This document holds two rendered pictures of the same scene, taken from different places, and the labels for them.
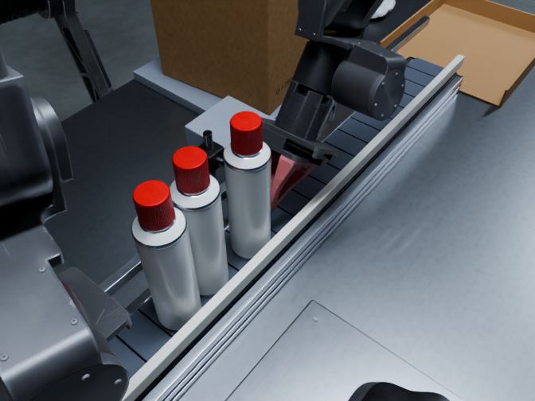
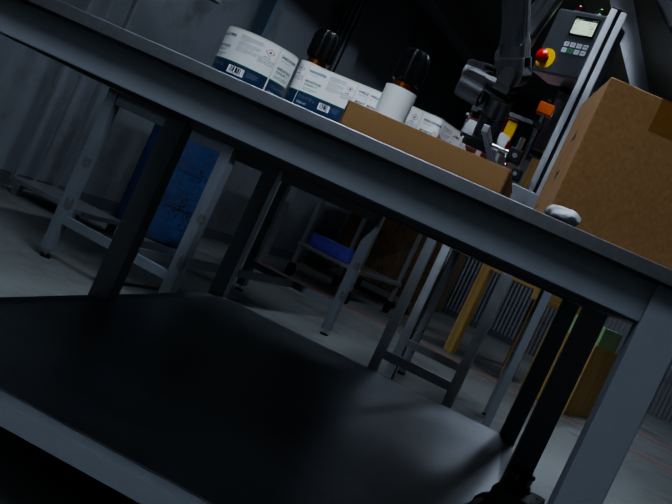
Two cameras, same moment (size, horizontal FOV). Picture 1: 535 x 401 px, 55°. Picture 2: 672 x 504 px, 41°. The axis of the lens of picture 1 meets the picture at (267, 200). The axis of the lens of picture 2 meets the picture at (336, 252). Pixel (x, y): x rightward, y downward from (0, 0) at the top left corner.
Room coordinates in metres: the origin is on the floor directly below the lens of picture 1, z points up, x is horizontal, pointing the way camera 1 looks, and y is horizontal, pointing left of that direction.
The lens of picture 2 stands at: (2.22, -1.18, 0.73)
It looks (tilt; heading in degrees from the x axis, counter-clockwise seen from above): 3 degrees down; 152
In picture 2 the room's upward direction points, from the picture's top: 25 degrees clockwise
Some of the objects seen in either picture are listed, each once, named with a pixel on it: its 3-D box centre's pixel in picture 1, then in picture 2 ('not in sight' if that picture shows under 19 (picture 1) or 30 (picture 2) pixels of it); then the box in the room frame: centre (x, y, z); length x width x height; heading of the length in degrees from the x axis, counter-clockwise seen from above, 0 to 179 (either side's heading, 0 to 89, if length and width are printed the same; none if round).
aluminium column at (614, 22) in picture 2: not in sight; (565, 126); (0.24, 0.35, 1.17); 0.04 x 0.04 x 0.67; 51
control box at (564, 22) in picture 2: not in sight; (577, 50); (0.15, 0.34, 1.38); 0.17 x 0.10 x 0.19; 16
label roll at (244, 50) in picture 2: not in sight; (252, 68); (-0.09, -0.40, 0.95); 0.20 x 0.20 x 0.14
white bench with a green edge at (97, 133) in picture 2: not in sight; (238, 229); (-2.01, 0.51, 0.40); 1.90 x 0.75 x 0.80; 130
